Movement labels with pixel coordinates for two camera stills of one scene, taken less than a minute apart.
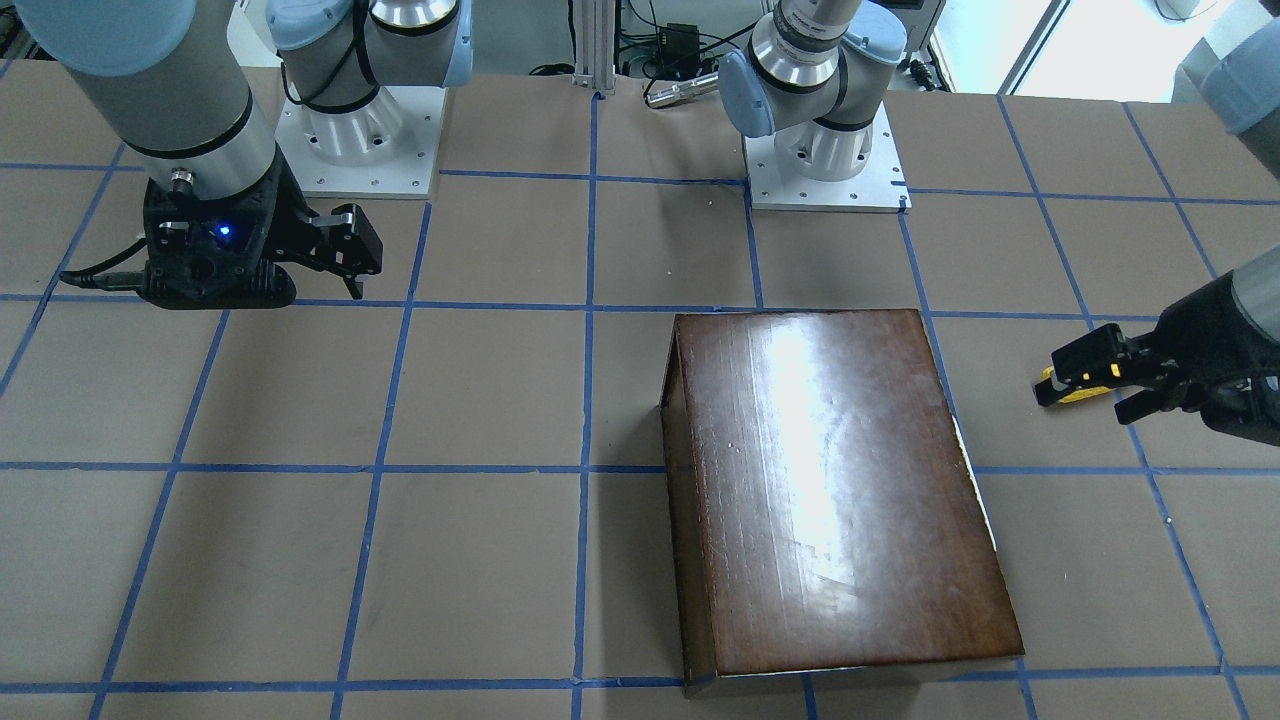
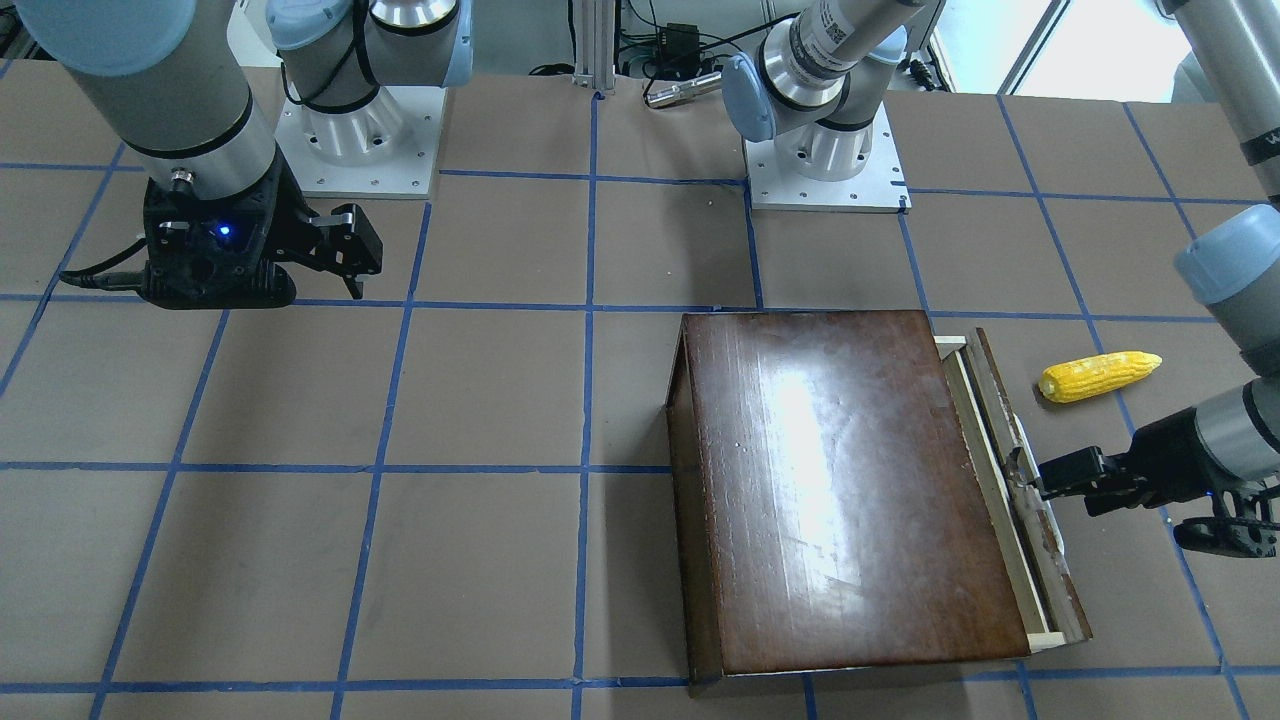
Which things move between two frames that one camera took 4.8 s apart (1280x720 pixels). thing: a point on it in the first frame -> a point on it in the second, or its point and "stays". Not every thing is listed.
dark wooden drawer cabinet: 823,514 stays
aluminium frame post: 594,45 stays
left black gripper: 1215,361 -> 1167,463
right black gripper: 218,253 stays
